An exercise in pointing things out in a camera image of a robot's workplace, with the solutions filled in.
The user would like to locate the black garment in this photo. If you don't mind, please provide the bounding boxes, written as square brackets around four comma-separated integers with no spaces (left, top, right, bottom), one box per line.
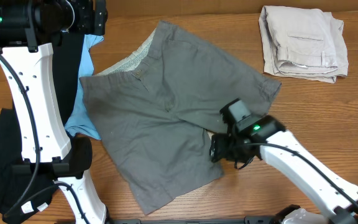
[0,34,104,214]

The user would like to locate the light blue shirt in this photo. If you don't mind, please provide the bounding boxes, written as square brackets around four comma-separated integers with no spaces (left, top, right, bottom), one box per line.
[63,33,104,141]

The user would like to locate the folded beige pants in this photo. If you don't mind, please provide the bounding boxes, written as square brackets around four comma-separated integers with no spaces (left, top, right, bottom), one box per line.
[259,6,349,83]

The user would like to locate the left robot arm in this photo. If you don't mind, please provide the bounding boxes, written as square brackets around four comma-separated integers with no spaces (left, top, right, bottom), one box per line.
[0,0,110,223]

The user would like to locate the grey shorts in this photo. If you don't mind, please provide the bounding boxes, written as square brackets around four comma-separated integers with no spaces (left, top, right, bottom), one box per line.
[80,21,281,214]

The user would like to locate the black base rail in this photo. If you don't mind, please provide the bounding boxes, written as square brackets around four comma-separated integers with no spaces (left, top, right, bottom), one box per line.
[109,215,275,224]

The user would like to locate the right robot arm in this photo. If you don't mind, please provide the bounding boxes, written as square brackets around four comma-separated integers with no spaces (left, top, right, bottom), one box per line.
[209,99,358,223]

